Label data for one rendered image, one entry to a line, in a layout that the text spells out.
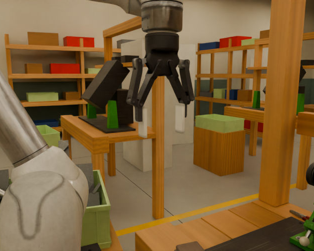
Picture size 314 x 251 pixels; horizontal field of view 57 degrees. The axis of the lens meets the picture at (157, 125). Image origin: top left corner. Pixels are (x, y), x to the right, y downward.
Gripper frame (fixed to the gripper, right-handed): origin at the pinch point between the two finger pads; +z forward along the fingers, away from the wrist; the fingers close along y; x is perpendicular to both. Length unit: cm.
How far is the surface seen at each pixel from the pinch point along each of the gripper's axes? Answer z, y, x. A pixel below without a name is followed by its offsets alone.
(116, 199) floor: 131, -83, -238
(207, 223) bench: 43, -32, -20
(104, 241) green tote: 49, 2, -38
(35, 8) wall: -156, -75, -660
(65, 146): 20, 6, -73
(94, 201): 41, -1, -56
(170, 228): 41.3, -16.7, -21.6
